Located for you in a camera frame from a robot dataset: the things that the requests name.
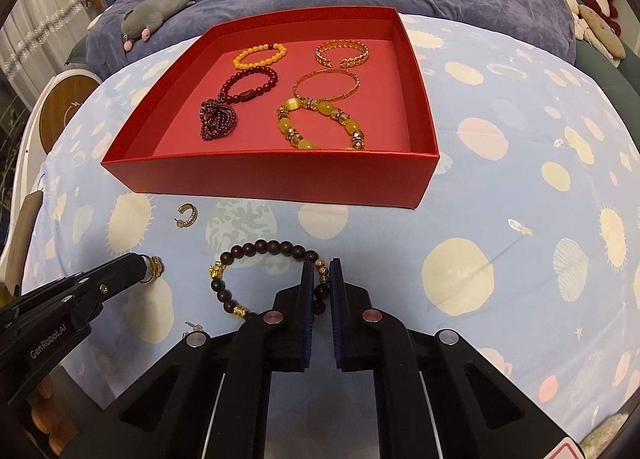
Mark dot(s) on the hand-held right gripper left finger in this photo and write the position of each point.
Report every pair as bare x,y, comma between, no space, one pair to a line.
307,334

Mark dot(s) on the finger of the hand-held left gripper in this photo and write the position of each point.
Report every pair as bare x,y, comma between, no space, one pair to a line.
87,275
115,289

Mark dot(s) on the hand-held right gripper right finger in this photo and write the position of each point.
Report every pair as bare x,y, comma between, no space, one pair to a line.
336,334

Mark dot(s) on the red cardboard box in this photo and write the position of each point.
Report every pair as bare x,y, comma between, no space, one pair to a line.
250,179

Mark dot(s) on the thin gold bangle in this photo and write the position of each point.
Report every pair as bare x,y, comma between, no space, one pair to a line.
350,93

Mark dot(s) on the person's left hand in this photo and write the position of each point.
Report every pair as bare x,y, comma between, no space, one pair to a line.
42,411

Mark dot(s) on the brown flat board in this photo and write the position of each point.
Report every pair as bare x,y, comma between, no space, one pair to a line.
25,239

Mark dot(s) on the small stud earring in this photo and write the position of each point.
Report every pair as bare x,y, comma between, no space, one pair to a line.
192,325

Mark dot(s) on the gold hoop earring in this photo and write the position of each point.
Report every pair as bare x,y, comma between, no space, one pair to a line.
191,215

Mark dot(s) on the white stand with wooden disc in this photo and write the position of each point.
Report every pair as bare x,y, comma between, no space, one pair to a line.
60,99

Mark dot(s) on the light blue printed bed sheet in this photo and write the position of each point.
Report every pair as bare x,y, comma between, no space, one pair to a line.
500,189

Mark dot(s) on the white curtain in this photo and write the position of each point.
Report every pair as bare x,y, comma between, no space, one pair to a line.
40,24

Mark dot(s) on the grey plush mouse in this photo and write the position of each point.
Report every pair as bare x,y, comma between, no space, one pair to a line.
155,9

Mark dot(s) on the beige plush toy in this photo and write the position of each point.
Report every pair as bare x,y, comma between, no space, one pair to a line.
600,29

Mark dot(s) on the green upholstered bed frame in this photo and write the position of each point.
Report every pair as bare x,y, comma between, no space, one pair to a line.
615,79

